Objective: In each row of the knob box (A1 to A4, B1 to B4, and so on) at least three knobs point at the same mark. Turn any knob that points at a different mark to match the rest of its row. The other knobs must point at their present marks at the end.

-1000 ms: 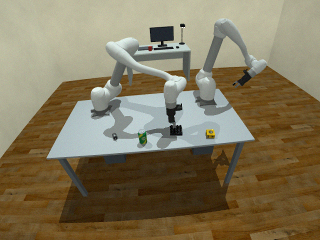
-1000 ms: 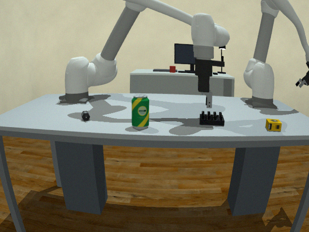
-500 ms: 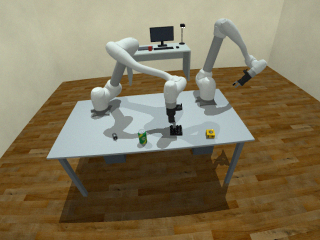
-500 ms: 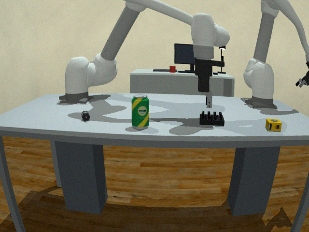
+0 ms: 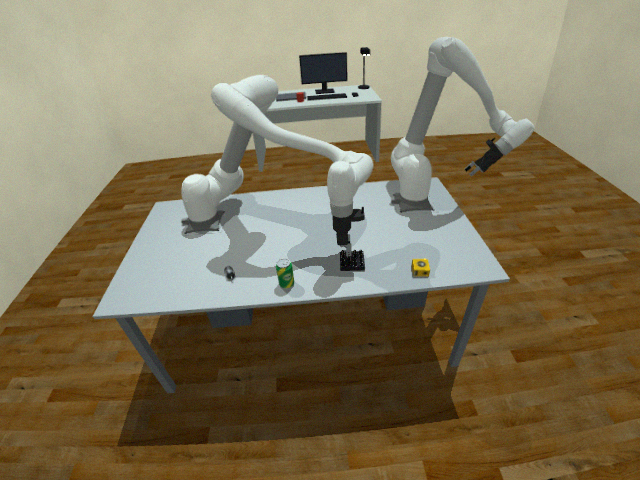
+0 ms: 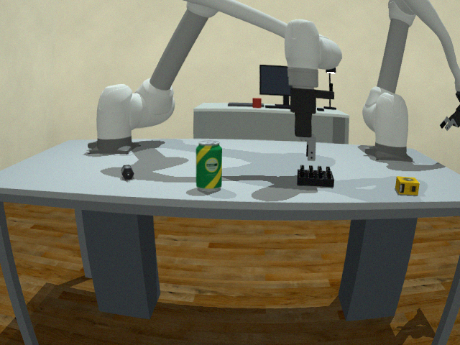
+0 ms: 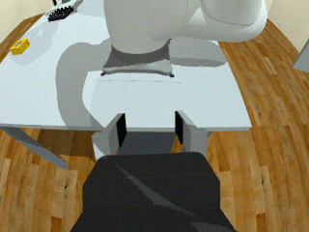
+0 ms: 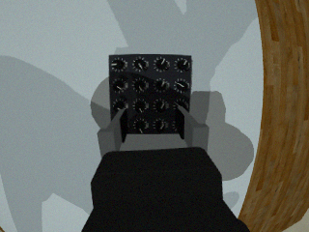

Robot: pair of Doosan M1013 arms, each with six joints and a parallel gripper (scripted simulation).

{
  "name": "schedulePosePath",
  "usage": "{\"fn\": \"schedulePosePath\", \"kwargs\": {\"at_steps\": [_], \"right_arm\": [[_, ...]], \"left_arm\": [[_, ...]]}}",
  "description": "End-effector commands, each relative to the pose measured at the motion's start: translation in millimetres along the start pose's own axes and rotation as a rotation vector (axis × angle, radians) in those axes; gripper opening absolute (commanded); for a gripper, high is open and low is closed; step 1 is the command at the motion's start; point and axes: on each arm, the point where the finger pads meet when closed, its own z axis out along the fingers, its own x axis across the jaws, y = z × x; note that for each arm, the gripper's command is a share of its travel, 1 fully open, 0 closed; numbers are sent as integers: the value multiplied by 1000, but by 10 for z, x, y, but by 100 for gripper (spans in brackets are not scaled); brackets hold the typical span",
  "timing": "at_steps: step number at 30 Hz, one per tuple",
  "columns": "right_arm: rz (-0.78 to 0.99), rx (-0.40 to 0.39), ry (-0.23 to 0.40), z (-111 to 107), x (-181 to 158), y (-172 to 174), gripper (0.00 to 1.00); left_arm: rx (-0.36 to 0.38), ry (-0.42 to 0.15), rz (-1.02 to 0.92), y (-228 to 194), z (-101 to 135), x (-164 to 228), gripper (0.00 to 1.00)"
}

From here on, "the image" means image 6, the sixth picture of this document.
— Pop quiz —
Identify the green and yellow drink can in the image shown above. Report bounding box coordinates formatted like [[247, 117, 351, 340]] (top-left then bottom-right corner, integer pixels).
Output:
[[196, 141, 222, 192]]

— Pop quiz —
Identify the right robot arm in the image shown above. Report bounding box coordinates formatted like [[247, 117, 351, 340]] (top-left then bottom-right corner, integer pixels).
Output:
[[88, 0, 342, 154]]

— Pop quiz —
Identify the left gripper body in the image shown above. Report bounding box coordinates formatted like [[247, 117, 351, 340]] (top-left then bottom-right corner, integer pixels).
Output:
[[449, 91, 460, 127]]

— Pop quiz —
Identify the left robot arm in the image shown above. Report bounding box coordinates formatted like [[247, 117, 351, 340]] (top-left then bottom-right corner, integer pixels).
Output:
[[362, 0, 460, 162]]

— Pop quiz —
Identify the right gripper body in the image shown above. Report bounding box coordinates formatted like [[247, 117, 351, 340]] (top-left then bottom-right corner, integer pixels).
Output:
[[287, 68, 334, 137]]

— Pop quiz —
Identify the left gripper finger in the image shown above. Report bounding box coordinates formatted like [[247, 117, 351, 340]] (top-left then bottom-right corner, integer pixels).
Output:
[[440, 117, 450, 128], [445, 119, 458, 131]]

